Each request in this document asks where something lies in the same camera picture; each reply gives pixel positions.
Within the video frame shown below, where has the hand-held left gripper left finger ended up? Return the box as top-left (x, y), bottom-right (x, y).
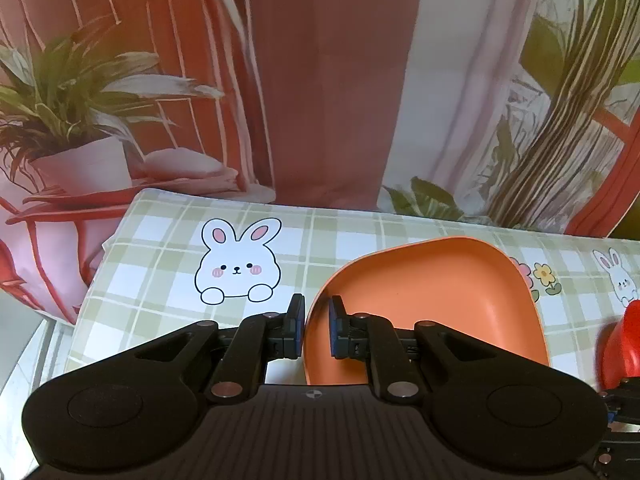
top-left (133, 294), bottom-right (306, 404)

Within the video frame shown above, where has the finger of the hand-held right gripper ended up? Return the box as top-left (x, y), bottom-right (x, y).
top-left (595, 432), bottom-right (640, 477)
top-left (599, 379), bottom-right (640, 424)

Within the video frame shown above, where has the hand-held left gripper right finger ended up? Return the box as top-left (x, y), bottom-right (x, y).
top-left (330, 295), bottom-right (502, 406)

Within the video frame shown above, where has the red bowl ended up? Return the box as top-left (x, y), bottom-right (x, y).
top-left (599, 299), bottom-right (640, 392)

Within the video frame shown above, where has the orange square plate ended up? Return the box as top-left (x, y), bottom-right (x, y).
top-left (303, 236), bottom-right (552, 386)

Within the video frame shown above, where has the green checked bunny tablecloth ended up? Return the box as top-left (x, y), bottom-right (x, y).
top-left (74, 188), bottom-right (640, 397)

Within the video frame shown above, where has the printed wall cloth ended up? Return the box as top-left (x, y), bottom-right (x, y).
top-left (0, 0), bottom-right (640, 327)

